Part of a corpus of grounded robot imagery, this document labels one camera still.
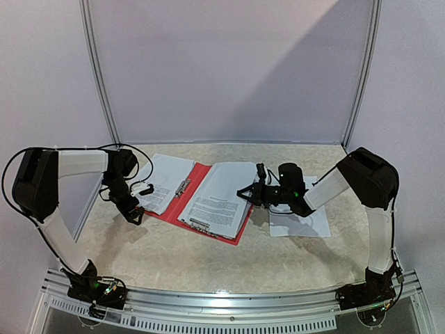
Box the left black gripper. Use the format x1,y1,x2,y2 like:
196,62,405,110
104,174,145,225

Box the printed paper sheet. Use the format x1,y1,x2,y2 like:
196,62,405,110
178,162,257,239
135,154,195,215
228,204,253,246

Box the red file folder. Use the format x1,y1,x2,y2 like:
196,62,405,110
120,161,253,247

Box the stack of printed papers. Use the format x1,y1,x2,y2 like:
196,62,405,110
269,175,331,239

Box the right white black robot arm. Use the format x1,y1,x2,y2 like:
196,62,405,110
236,148,401,303

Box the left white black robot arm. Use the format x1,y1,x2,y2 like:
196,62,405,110
10,147,144,302

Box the metal clip folder spine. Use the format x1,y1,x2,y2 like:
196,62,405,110
175,178,191,198

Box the metal clip top of folder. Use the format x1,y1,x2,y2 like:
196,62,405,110
180,218,218,238

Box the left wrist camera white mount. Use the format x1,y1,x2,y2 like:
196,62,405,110
130,182,154,197

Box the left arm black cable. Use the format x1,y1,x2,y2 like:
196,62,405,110
1,143,156,272

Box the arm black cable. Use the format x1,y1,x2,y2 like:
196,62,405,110
264,170,406,307
1,143,156,272

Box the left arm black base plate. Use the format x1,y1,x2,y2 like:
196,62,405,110
61,264,128,310

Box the aluminium front rail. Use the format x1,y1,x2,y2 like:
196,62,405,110
31,270,435,333

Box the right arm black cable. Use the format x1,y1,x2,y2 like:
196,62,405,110
264,170,406,307

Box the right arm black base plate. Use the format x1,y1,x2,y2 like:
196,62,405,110
335,283,396,310

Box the left aluminium frame post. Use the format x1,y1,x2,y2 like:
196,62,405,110
79,0,121,144

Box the aluminium frame post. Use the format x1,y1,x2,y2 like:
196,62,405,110
341,0,382,151
79,0,121,144

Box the right aluminium frame post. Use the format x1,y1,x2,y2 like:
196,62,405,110
341,0,382,151

